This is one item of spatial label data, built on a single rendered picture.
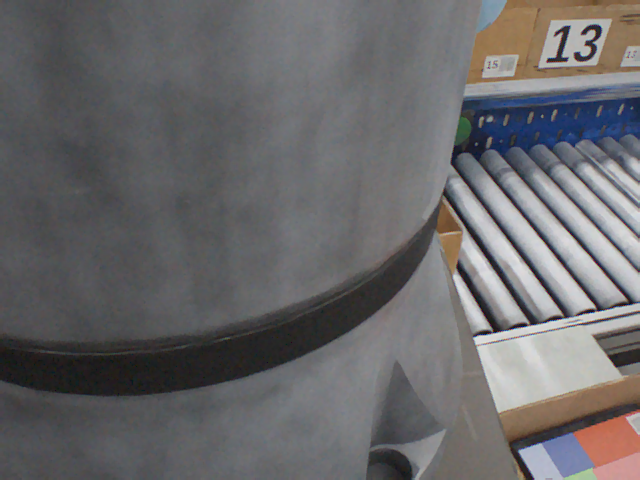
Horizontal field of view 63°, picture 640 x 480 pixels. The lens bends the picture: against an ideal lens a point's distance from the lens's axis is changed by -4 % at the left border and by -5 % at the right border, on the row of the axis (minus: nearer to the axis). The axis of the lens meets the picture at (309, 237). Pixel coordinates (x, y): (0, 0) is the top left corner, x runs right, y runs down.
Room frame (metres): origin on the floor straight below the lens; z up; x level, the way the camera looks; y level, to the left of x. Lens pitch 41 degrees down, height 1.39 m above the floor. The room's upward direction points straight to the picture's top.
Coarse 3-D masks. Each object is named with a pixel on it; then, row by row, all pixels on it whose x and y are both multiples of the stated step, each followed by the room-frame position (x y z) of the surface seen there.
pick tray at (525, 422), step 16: (608, 384) 0.36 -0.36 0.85; (624, 384) 0.37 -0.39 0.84; (544, 400) 0.34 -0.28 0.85; (560, 400) 0.34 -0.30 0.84; (576, 400) 0.35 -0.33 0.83; (592, 400) 0.36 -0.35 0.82; (608, 400) 0.36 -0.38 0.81; (624, 400) 0.37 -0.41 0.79; (512, 416) 0.33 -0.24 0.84; (528, 416) 0.33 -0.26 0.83; (544, 416) 0.34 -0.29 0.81; (560, 416) 0.35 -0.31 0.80; (576, 416) 0.35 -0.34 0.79; (592, 416) 0.36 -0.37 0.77; (512, 432) 0.33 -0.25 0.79; (528, 432) 0.34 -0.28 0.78; (544, 432) 0.34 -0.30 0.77
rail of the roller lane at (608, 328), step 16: (560, 320) 0.55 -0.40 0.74; (576, 320) 0.55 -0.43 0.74; (592, 320) 0.55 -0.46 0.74; (608, 320) 0.56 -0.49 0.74; (624, 320) 0.55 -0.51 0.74; (496, 336) 0.52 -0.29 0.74; (512, 336) 0.52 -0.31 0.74; (592, 336) 0.52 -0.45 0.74; (608, 336) 0.54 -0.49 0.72; (624, 336) 0.54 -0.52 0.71; (608, 352) 0.54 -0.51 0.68
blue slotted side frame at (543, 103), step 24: (504, 96) 1.07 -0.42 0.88; (528, 96) 1.08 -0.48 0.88; (552, 96) 1.10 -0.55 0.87; (576, 96) 1.11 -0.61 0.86; (600, 96) 1.13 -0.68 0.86; (624, 96) 1.14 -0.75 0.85; (504, 120) 1.11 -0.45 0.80; (552, 120) 1.14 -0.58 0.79; (576, 120) 1.15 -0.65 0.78; (600, 120) 1.17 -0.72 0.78; (624, 120) 1.18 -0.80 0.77; (480, 144) 1.10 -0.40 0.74; (504, 144) 1.11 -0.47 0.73; (528, 144) 1.13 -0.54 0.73; (552, 144) 1.14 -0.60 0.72
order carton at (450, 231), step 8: (440, 208) 0.64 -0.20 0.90; (448, 208) 0.62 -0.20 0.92; (440, 216) 0.63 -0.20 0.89; (448, 216) 0.61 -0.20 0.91; (440, 224) 0.63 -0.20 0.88; (448, 224) 0.61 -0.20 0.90; (456, 224) 0.58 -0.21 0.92; (440, 232) 0.62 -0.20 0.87; (448, 232) 0.56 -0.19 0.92; (456, 232) 0.56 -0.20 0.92; (448, 240) 0.56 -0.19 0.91; (456, 240) 0.56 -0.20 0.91; (448, 248) 0.56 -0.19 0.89; (456, 248) 0.56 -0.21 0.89; (448, 256) 0.56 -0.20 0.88; (456, 256) 0.56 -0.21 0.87
